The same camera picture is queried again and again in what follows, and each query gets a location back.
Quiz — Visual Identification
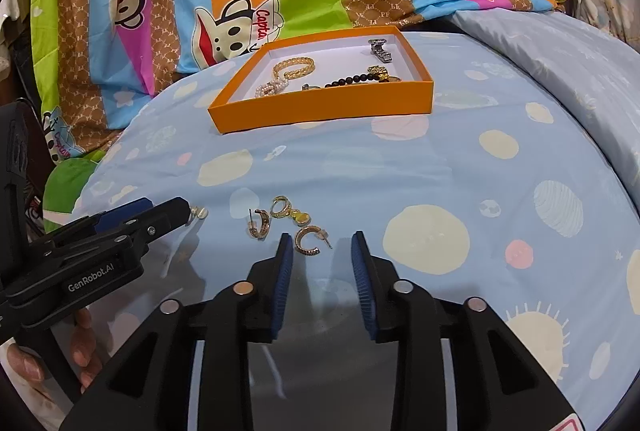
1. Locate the orange shallow cardboard box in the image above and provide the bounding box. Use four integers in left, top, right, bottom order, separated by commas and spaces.
208, 26, 434, 133

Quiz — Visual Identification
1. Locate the silver metal wristwatch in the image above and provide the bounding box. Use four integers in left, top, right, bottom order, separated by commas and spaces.
369, 38, 393, 64

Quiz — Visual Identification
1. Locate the green cushion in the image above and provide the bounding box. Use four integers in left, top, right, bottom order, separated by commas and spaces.
42, 150, 106, 233

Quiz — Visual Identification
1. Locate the gold wristwatch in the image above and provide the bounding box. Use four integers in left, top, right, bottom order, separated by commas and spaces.
367, 65, 400, 82

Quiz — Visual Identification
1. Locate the person's left hand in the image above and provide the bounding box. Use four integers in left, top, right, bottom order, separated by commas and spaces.
1, 307, 103, 430

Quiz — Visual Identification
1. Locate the black bead bracelet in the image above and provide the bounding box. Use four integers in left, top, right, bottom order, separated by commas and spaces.
323, 71, 379, 89

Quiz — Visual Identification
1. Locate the gold earring yellow charm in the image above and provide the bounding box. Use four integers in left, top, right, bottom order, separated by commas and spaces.
270, 195, 311, 227

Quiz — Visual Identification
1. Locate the gold hoop earring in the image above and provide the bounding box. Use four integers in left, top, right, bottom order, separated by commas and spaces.
293, 226, 334, 258
247, 209, 271, 240

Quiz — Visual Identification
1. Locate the light blue planet blanket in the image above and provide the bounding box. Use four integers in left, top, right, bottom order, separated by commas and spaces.
74, 32, 639, 430

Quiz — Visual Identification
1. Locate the grey blue plain duvet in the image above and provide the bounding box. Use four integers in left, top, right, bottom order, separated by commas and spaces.
450, 9, 639, 203

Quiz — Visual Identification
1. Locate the gold cuff bangle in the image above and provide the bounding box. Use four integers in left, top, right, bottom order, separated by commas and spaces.
272, 56, 316, 80

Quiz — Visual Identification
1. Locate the white pearl bow bracelet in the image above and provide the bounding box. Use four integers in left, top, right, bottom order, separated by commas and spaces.
252, 77, 292, 100

